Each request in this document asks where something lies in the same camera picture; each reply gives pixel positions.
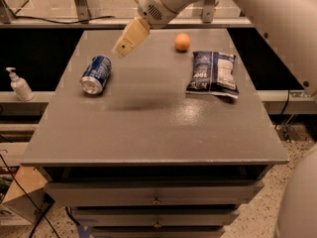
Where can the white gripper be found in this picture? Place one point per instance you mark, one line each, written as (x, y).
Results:
(155, 8)

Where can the blue pepsi can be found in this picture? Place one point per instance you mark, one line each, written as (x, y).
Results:
(96, 75)

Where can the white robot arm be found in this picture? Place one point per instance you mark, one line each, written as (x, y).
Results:
(290, 29)

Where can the orange fruit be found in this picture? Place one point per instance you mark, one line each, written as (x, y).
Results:
(182, 42)

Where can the blue white chip bag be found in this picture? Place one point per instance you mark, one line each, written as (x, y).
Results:
(213, 74)

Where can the grey drawer cabinet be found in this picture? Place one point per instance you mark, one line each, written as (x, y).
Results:
(147, 159)

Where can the white pump dispenser bottle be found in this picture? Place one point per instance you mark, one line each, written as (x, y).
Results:
(20, 86)

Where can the cardboard box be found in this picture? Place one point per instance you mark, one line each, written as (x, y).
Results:
(23, 199)

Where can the metal bracket left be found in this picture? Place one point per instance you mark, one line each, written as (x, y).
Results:
(87, 9)

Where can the metal bracket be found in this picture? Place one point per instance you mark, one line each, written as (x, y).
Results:
(205, 10)
(87, 9)

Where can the metal bracket right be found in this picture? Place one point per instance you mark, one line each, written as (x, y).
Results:
(205, 10)

